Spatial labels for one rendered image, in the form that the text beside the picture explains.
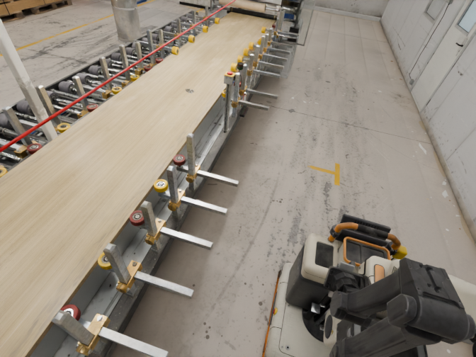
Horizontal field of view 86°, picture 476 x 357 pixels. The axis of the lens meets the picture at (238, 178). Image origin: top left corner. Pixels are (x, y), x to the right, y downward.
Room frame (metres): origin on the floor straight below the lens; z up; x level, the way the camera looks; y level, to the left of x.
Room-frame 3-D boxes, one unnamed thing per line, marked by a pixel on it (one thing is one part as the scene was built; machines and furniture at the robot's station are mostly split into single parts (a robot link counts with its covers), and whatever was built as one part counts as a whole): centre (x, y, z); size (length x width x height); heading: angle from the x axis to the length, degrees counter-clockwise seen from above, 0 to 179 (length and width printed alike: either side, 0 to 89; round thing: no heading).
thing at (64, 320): (0.21, 0.49, 0.89); 0.04 x 0.04 x 0.48; 79
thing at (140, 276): (0.47, 0.35, 0.82); 0.43 x 0.03 x 0.04; 79
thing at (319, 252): (0.68, -0.70, 0.59); 0.55 x 0.34 x 0.83; 79
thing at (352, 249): (0.71, -0.70, 0.87); 0.23 x 0.15 x 0.11; 79
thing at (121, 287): (0.47, 0.44, 0.82); 0.14 x 0.06 x 0.05; 169
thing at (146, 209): (0.70, 0.40, 0.87); 0.04 x 0.04 x 0.48; 79
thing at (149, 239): (0.72, 0.39, 0.84); 0.14 x 0.06 x 0.05; 169
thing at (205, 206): (0.97, 0.25, 0.82); 0.43 x 0.03 x 0.04; 79
